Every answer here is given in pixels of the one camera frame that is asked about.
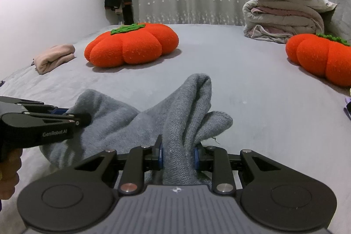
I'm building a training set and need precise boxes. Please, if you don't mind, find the grey quilted blanket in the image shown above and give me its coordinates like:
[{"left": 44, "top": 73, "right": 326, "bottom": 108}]
[{"left": 318, "top": 0, "right": 351, "bottom": 46}]

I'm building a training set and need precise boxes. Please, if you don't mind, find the grey bed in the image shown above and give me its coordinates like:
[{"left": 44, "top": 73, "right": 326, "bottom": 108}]
[{"left": 0, "top": 23, "right": 351, "bottom": 234}]

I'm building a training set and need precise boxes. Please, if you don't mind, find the purple cloth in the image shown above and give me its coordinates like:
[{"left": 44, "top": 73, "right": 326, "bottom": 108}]
[{"left": 344, "top": 97, "right": 351, "bottom": 121}]

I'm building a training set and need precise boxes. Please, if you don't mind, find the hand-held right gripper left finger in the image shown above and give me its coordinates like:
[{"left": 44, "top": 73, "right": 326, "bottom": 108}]
[{"left": 74, "top": 134, "right": 164, "bottom": 194}]

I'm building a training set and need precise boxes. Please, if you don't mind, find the folded pink garment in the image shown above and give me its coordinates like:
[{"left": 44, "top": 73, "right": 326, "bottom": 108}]
[{"left": 33, "top": 44, "right": 76, "bottom": 75}]

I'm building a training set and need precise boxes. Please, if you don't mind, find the small orange pumpkin cushion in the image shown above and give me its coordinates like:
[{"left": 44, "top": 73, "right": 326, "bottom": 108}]
[{"left": 286, "top": 33, "right": 351, "bottom": 86}]

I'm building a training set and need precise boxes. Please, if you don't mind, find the large orange pumpkin cushion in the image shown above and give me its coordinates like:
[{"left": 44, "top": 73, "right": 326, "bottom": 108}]
[{"left": 84, "top": 23, "right": 179, "bottom": 68}]

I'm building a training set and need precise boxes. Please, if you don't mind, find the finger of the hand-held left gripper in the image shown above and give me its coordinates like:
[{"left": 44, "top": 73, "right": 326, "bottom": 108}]
[
  {"left": 19, "top": 103, "right": 68, "bottom": 115},
  {"left": 27, "top": 113, "right": 92, "bottom": 127}
]

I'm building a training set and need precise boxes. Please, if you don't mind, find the person's left hand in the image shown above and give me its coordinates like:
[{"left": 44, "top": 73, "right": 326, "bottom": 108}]
[{"left": 0, "top": 148, "right": 22, "bottom": 200}]

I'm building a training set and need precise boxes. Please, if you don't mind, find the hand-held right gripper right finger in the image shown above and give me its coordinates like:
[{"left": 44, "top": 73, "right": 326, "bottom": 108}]
[{"left": 193, "top": 144, "right": 277, "bottom": 194}]

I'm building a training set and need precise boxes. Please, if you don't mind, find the grey knit sweater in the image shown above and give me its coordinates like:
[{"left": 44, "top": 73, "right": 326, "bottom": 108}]
[{"left": 39, "top": 73, "right": 233, "bottom": 188}]

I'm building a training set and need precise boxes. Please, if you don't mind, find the folded white quilt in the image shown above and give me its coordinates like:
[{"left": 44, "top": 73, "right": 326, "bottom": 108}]
[{"left": 243, "top": 0, "right": 337, "bottom": 44}]

